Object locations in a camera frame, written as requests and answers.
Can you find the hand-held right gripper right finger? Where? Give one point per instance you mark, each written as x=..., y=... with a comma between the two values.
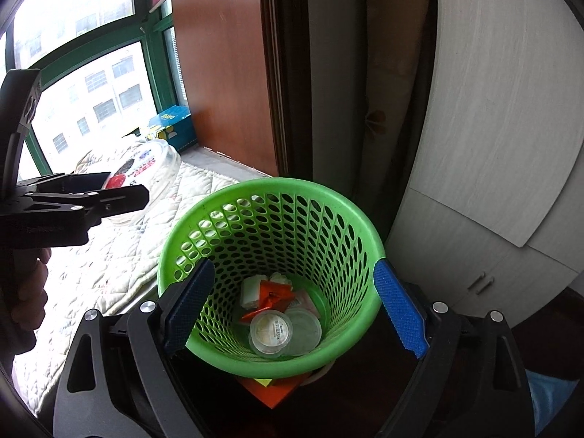
x=397, y=301

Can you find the white wood-grain wardrobe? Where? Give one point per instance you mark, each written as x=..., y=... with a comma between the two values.
x=479, y=146

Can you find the clear lidded plastic cup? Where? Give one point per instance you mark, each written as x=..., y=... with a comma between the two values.
x=270, y=331

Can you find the blue cloth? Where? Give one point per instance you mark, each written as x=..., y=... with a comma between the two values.
x=552, y=397

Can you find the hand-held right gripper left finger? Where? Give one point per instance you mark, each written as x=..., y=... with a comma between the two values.
x=189, y=305

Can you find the clear bowl with printed lid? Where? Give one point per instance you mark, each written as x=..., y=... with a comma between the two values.
x=146, y=164

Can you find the apartment building outside window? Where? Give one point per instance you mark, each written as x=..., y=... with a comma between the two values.
x=107, y=82

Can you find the orange flat box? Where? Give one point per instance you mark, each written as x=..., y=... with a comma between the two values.
x=273, y=392

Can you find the green perforated plastic basket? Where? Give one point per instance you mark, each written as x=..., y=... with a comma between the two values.
x=273, y=200

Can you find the brown wooden panel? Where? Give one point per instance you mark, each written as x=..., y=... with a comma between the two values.
x=223, y=68

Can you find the white quilted mattress pad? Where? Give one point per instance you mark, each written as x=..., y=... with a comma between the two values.
x=114, y=273

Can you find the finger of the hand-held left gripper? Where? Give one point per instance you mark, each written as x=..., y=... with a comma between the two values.
x=86, y=181
x=127, y=198

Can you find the white foam block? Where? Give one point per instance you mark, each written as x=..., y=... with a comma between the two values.
x=251, y=292

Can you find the red snack wrapper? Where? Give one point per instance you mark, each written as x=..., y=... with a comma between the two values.
x=273, y=294

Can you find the blue spotted tissue box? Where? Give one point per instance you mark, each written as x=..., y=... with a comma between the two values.
x=175, y=123

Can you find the green window frame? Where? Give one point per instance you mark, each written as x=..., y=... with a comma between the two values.
x=153, y=54

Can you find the person's left hand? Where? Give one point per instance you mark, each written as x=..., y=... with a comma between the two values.
x=34, y=292

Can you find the white round plastic lid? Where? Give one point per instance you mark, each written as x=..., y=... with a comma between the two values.
x=305, y=333

